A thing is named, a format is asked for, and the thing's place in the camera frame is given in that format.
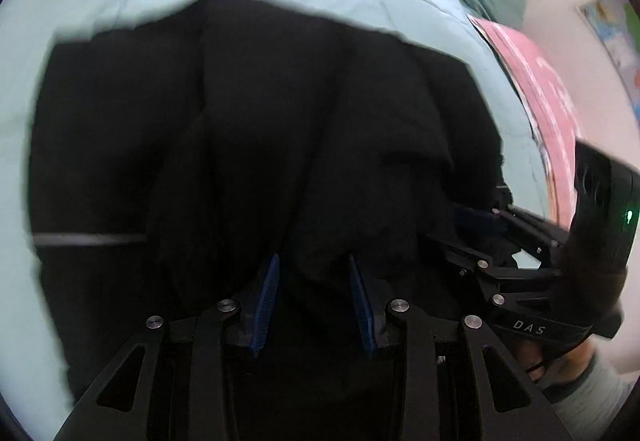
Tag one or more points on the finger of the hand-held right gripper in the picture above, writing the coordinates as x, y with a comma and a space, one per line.
470, 258
477, 220

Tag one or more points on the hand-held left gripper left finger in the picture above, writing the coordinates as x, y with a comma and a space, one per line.
265, 308

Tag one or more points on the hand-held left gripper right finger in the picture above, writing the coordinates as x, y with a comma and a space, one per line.
362, 308

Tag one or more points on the black hooded jacket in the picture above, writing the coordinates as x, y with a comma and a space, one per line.
250, 146

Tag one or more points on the person's right forearm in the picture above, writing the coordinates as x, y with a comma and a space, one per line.
590, 401

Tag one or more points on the person's right hand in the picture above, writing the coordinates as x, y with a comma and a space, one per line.
555, 361

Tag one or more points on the pink printed pillow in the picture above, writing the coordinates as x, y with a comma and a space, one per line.
540, 86

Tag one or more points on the colourful wall map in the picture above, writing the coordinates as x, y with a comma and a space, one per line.
617, 41

